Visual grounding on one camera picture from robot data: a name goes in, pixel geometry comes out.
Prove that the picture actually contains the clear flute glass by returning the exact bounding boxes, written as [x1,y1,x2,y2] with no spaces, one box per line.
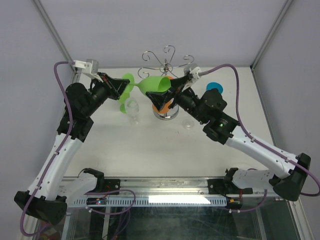
[182,118,195,130]

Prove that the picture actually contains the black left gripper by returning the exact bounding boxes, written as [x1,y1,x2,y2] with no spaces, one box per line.
[83,72,130,117]

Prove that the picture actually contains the left corner frame post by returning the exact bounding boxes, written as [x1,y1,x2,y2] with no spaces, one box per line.
[31,0,72,61]

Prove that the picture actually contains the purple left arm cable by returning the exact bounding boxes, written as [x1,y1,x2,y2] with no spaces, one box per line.
[19,60,76,237]

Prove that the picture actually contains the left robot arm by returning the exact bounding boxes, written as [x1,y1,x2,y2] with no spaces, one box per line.
[14,72,130,225]

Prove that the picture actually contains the clear wine glass left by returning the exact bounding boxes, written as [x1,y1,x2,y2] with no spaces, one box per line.
[124,97,139,126]

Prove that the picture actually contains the white LED light strip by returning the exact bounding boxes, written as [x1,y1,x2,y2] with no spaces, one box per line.
[148,195,211,205]

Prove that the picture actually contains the aluminium mounting rail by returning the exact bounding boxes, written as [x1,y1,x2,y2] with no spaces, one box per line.
[57,175,276,201]

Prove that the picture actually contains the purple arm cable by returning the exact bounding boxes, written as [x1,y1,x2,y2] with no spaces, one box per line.
[198,63,320,214]
[19,60,76,237]

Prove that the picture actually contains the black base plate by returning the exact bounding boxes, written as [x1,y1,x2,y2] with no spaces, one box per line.
[207,178,253,196]
[94,178,121,196]

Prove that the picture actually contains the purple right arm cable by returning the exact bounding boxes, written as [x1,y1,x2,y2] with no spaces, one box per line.
[198,63,320,214]

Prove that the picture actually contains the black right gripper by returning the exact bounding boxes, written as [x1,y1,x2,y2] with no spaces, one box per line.
[145,76,208,125]

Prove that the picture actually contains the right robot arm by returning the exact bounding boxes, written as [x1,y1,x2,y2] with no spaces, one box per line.
[145,77,311,202]

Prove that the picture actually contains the blue plastic wine glass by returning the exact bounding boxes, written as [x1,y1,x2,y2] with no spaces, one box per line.
[206,82,224,94]

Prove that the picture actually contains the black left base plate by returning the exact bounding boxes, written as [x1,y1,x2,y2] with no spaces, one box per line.
[94,178,121,196]

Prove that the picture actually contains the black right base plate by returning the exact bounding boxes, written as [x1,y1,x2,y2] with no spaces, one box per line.
[207,178,253,196]

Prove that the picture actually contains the green wine glass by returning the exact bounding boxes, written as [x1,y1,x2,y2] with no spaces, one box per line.
[122,73,171,95]
[118,92,130,114]

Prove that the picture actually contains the right corner frame post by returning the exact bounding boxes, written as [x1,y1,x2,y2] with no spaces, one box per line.
[250,0,295,72]

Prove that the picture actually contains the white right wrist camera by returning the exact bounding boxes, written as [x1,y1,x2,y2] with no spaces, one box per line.
[183,63,202,80]

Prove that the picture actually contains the chrome wine glass rack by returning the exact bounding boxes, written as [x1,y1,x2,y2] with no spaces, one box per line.
[137,45,195,121]

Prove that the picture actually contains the corner frame post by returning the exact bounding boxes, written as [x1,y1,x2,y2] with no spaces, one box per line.
[31,0,72,61]
[250,0,295,72]

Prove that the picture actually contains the orange plastic wine glass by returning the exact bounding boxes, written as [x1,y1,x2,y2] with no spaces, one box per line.
[149,76,173,112]

